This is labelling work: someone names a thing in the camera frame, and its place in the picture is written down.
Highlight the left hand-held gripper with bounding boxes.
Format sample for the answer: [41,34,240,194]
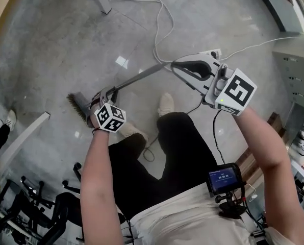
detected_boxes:
[90,85,128,133]

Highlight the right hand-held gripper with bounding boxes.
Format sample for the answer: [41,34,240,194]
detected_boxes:
[171,54,258,116]

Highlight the grey broom with metal handle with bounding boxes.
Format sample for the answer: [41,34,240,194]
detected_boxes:
[66,61,173,125]

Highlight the person's left forearm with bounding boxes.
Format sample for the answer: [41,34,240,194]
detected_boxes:
[80,128,126,245]

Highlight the person's right forearm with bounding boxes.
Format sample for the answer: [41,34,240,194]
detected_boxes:
[232,106,304,245]

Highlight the person's left hand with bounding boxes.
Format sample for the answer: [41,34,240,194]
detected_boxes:
[87,103,98,128]

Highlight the small white power strip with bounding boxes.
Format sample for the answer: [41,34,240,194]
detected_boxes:
[198,48,222,60]

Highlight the person's left beige shoe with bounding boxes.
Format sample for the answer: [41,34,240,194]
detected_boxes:
[118,122,149,142]

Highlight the person's beige shoe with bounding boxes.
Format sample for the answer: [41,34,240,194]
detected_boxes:
[158,92,175,117]
[118,122,149,142]

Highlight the person's right beige shoe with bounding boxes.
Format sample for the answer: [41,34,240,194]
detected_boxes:
[158,92,175,117]

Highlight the person's dark trousers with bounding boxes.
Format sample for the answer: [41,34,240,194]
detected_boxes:
[108,112,219,214]

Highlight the grey locker cabinet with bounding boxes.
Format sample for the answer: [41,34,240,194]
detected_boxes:
[271,44,304,104]

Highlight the grey window ledge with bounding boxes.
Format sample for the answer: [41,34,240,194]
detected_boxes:
[248,0,304,34]

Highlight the small chest monitor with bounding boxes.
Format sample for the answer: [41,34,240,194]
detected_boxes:
[207,162,243,198]

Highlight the black office chair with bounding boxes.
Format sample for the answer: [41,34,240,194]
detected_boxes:
[51,162,126,242]
[0,175,56,239]

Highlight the black equipment pile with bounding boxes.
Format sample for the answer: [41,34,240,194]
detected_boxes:
[291,122,304,188]

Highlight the person's white shirt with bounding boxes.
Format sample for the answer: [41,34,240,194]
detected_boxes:
[129,182,272,245]

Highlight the thick white cable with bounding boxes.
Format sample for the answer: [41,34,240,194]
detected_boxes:
[113,0,175,72]

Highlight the black plugged cable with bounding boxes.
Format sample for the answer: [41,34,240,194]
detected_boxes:
[212,109,228,166]

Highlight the thin white cable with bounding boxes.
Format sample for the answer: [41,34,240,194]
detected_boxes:
[219,36,299,61]

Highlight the black monitor mount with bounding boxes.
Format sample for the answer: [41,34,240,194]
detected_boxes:
[214,185,248,219]

